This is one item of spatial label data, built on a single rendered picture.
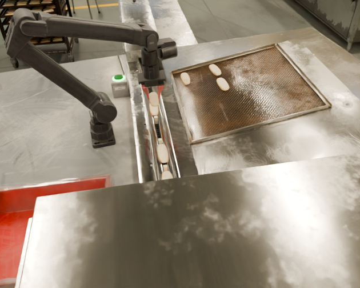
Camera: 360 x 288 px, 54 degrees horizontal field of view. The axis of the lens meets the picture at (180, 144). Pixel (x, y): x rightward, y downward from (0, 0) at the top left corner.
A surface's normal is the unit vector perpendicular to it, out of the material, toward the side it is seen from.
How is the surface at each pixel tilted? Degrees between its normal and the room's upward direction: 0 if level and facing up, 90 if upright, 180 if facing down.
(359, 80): 0
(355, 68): 0
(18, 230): 0
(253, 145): 10
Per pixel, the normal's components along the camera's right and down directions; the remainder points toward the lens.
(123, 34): 0.38, 0.53
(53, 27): 0.61, 0.50
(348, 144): -0.20, -0.73
